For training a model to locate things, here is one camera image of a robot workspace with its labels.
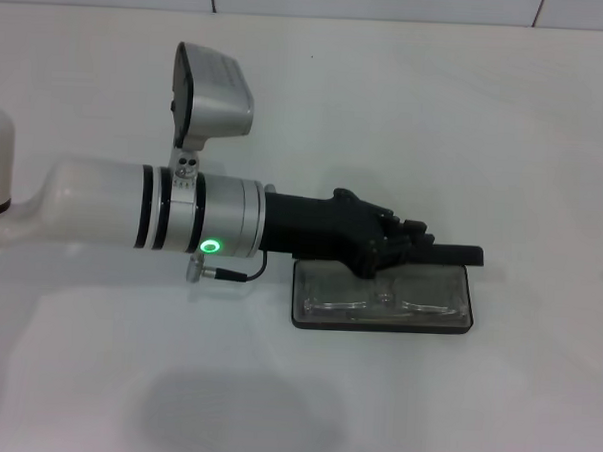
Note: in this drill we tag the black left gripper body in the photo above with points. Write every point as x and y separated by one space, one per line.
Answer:
321 227

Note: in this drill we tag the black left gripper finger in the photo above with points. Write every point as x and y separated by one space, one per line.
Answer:
400 248
404 225

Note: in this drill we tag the clear white glasses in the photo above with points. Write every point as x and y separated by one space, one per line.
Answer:
328 307

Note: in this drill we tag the black glasses case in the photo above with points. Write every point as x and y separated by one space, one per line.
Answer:
377 327

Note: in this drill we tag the silver camera mount bracket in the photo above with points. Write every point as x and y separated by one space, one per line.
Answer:
186 163

